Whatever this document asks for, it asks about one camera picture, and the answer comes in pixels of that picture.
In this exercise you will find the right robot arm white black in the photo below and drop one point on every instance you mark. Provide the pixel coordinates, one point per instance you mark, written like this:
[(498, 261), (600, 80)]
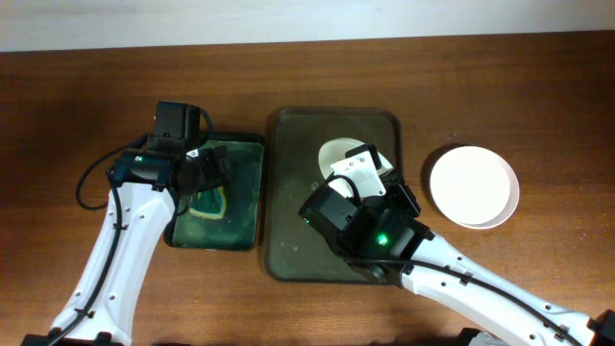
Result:
[(438, 271)]

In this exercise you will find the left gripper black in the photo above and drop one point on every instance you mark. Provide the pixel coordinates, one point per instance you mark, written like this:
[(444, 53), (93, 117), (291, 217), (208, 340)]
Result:
[(211, 169)]

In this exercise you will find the large brown serving tray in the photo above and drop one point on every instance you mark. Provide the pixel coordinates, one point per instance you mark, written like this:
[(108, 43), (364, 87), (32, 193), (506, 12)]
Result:
[(294, 251)]

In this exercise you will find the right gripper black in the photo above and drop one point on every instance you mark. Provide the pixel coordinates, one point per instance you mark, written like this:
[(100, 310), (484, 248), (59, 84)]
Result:
[(403, 201)]

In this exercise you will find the white plate teal streak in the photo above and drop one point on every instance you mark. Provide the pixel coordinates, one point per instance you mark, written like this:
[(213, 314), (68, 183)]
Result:
[(327, 155)]

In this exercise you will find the white plate small teal spot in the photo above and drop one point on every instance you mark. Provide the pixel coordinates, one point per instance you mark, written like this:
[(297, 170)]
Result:
[(483, 192)]

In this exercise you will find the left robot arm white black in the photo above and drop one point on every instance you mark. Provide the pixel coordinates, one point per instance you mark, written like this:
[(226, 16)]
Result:
[(147, 180)]

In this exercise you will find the small dark green tray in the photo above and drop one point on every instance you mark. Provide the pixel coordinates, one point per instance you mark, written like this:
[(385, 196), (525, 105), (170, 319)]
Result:
[(237, 230)]

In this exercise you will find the white plate large teal stain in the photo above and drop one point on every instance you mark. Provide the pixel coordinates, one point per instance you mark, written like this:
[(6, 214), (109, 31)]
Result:
[(443, 167)]

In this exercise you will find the green and yellow sponge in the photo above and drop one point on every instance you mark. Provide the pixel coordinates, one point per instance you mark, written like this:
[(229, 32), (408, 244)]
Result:
[(210, 204)]

